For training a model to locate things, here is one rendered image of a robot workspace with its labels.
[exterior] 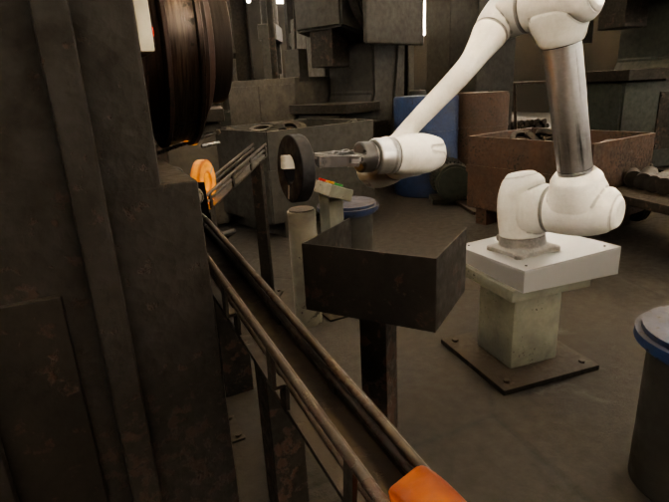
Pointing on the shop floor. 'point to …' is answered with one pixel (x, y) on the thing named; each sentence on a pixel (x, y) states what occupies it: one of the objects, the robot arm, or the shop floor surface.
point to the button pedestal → (332, 213)
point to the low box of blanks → (479, 169)
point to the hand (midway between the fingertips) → (296, 160)
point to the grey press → (355, 56)
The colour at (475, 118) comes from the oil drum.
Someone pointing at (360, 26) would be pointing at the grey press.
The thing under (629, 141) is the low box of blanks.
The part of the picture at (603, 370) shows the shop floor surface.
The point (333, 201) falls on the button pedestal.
